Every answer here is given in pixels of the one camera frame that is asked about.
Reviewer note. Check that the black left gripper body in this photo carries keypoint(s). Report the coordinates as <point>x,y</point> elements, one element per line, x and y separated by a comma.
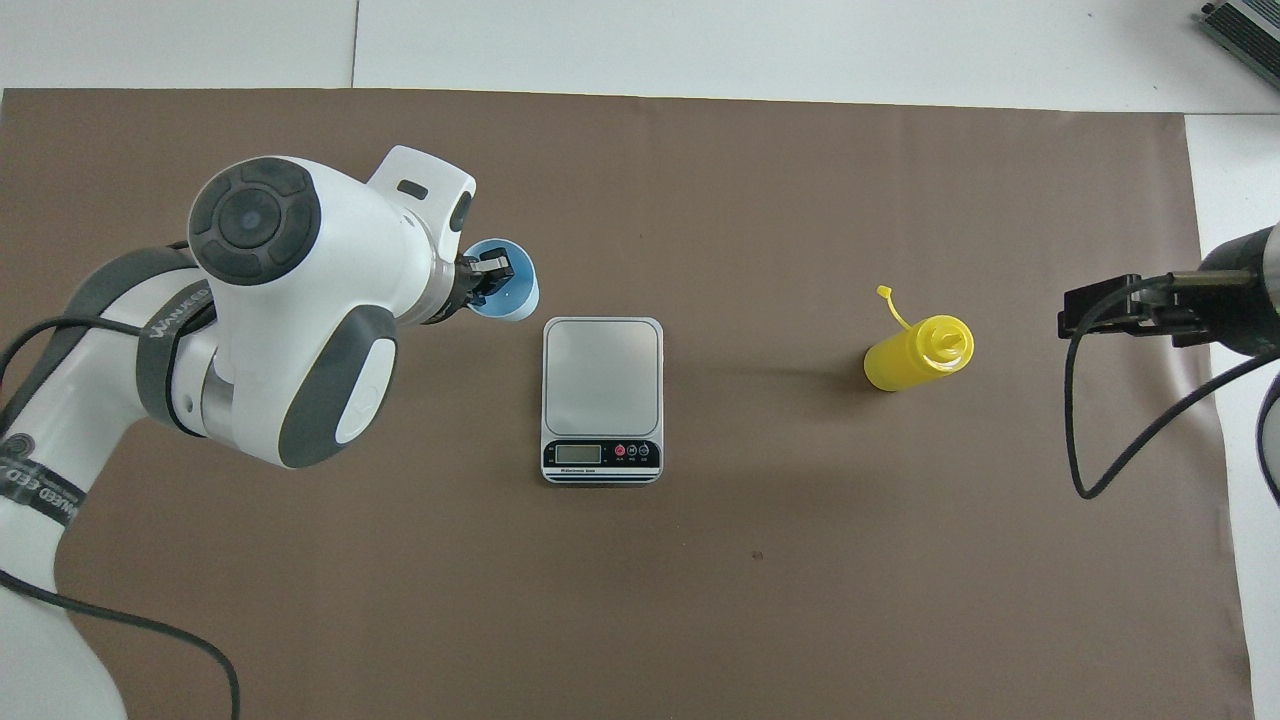
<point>458,290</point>

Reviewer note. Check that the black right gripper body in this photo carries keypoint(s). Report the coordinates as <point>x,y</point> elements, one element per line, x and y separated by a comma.
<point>1230,300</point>

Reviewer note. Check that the light blue plastic cup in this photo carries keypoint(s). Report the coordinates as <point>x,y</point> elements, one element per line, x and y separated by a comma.
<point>522,300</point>

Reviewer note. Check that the yellow squeeze bottle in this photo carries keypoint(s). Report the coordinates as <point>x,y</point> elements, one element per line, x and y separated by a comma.
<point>915,360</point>

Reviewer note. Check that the silver digital kitchen scale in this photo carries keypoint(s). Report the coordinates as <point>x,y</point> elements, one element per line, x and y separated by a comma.
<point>602,380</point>

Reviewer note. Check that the grey metal device box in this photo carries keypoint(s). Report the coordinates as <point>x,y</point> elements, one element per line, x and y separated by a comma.
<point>1250,25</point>

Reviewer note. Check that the brown paper table mat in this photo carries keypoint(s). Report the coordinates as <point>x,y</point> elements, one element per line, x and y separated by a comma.
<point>700,600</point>

